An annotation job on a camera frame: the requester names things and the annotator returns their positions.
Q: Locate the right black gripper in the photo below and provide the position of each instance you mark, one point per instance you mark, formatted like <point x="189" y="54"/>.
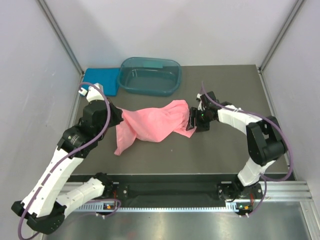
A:
<point x="194" y="113"/>

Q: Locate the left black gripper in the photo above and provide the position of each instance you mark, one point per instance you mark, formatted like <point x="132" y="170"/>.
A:
<point x="117" y="113"/>

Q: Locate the pink t shirt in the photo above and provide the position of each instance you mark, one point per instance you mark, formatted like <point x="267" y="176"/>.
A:
<point x="152" y="124"/>

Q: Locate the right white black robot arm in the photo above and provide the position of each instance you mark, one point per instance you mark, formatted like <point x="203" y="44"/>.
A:
<point x="264" y="143"/>

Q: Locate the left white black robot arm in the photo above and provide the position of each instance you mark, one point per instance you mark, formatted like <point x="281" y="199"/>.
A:
<point x="45" y="208"/>

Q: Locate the folded blue t shirt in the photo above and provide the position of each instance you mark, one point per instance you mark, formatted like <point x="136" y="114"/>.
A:
<point x="107" y="77"/>

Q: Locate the teal plastic tub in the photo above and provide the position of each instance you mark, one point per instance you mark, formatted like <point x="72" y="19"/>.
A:
<point x="150" y="76"/>

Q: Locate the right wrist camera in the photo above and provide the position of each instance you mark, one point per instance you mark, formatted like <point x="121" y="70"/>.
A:
<point x="204" y="101"/>

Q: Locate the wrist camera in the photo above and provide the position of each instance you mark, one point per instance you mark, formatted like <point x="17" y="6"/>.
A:
<point x="92" y="94"/>
<point x="204" y="101"/>

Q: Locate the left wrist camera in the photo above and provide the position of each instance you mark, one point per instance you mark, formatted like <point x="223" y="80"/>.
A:
<point x="92" y="94"/>

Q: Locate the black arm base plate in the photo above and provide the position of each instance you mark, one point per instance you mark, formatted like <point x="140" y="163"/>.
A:
<point x="213" y="185"/>

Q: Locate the grey slotted cable duct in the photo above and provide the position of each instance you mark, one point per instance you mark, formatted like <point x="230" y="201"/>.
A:
<point x="101" y="207"/>

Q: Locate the aluminium frame rail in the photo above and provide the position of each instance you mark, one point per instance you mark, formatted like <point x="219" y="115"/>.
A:
<point x="288" y="191"/>

